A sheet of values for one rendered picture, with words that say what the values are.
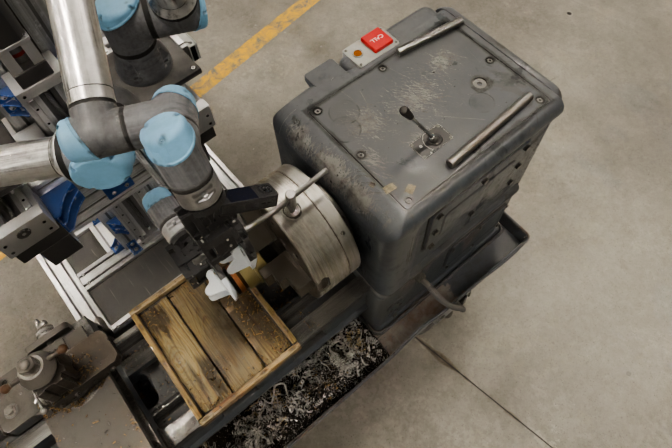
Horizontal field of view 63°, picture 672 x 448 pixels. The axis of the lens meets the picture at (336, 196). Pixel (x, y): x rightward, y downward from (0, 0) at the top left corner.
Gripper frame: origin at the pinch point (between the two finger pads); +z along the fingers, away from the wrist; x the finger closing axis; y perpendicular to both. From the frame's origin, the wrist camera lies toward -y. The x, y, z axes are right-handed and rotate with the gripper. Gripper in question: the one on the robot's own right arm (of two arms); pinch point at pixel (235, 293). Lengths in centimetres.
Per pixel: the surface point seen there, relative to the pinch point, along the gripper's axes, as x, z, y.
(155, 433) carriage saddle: -16.1, 10.1, 32.7
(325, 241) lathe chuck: 11.2, 6.9, -21.6
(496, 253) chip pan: -55, 22, -80
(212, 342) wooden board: -19.7, -0.9, 11.2
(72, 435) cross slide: -11.0, 0.2, 46.6
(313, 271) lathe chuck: 8.0, 9.7, -15.9
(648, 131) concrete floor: -110, 14, -214
